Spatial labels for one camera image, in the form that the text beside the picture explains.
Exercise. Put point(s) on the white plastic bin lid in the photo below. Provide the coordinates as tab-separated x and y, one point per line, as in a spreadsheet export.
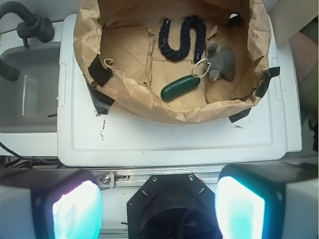
118	139

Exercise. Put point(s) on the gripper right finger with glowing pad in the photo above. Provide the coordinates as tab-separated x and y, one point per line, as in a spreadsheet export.
268	201

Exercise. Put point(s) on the aluminium rail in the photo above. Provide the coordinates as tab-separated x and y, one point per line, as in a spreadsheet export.
159	178

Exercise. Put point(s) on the gray sink basin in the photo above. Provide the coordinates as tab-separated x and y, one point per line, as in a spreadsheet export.
29	105

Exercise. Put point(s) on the brown paper bag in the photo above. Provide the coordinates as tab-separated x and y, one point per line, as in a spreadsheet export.
128	50

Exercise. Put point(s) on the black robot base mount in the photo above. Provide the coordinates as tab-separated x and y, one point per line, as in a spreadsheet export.
171	212

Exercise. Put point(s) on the black faucet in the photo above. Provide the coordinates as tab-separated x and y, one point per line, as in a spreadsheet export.
32	25

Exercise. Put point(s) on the gray plush mouse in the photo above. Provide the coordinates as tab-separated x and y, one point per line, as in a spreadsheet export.
221	63

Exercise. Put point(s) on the green capsule toy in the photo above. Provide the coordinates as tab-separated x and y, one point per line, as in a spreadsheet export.
179	87

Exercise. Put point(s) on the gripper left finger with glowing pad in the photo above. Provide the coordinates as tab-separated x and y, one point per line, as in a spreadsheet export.
49	204

